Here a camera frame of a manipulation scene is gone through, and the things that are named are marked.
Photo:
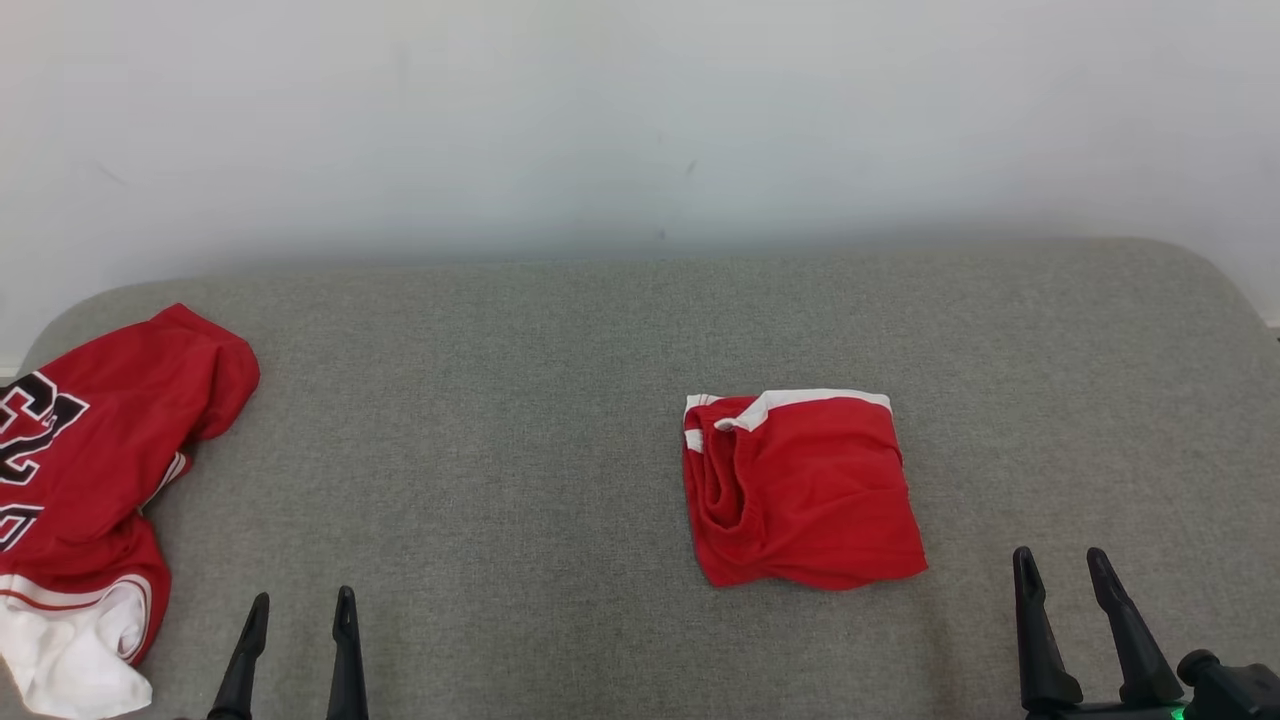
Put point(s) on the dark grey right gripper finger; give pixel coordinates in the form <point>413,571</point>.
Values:
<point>1042,660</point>
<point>1140,665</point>

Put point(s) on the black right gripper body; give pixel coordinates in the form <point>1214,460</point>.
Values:
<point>1100,713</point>

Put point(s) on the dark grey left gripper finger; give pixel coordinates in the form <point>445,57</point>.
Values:
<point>243,670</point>
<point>348,670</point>

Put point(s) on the red shirt with white sleeves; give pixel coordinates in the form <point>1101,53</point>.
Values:
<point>100,470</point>

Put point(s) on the red shorts with white trim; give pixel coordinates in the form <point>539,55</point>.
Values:
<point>820,500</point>

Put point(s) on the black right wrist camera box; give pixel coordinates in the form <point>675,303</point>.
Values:
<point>1230,695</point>

